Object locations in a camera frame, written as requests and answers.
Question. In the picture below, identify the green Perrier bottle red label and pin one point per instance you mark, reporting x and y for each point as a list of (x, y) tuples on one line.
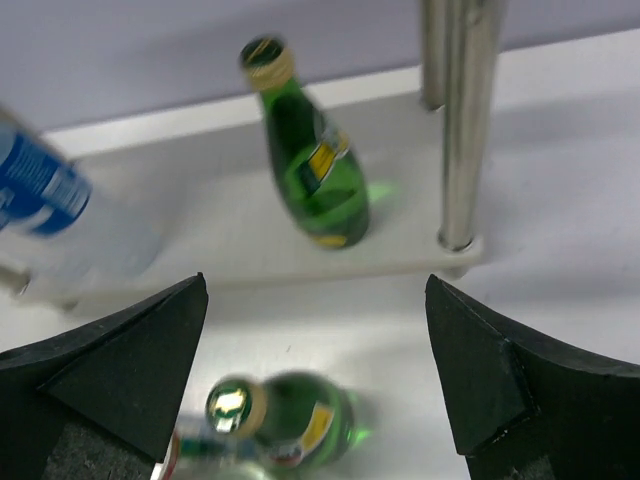
[(298, 420)]

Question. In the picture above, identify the green Perrier bottle yellow label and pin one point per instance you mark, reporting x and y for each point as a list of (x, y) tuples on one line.
[(314, 166)]

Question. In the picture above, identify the right blue-label water bottle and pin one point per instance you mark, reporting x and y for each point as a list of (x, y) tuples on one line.
[(57, 226)]

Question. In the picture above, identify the white two-tier shelf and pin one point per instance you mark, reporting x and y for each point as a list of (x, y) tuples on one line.
[(203, 179)]

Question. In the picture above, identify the clear soda water bottle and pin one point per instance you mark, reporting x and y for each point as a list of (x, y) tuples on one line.
[(197, 455)]

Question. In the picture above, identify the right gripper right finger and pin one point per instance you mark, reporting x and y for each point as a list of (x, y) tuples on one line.
[(524, 405)]

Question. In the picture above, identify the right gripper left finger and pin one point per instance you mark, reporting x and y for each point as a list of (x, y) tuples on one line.
[(100, 401)]

